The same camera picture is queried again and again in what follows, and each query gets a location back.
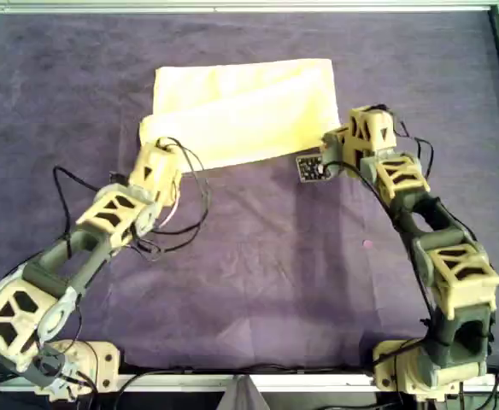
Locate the black camera circuit board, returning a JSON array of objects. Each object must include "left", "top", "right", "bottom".
[{"left": 295, "top": 155, "right": 332, "bottom": 184}]

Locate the grey camera bracket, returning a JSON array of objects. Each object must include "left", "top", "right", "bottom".
[{"left": 322, "top": 147, "right": 364, "bottom": 177}]

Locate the thick black camera cable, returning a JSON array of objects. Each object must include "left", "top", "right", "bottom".
[{"left": 328, "top": 161, "right": 447, "bottom": 347}]

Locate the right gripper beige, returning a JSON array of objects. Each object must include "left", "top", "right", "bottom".
[{"left": 320, "top": 105, "right": 399, "bottom": 152}]

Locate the grey camera stand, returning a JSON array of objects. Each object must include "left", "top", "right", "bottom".
[{"left": 218, "top": 374, "right": 272, "bottom": 410}]

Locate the beige arm base plate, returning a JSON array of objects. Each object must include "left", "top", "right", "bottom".
[
  {"left": 56, "top": 340, "right": 120, "bottom": 392},
  {"left": 372, "top": 340, "right": 428, "bottom": 392}
]

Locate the thin black servo cable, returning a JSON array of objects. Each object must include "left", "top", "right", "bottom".
[{"left": 377, "top": 104, "right": 437, "bottom": 183}]

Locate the purple fabric table cover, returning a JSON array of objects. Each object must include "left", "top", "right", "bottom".
[{"left": 0, "top": 12, "right": 499, "bottom": 377}]

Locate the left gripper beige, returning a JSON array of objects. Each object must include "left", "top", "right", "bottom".
[{"left": 128, "top": 140, "right": 184, "bottom": 205}]

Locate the yellow square cloth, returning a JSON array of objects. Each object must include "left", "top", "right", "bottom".
[{"left": 139, "top": 58, "right": 341, "bottom": 172}]

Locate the left gripper thin wire bundle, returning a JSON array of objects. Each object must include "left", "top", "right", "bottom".
[{"left": 157, "top": 187, "right": 182, "bottom": 230}]

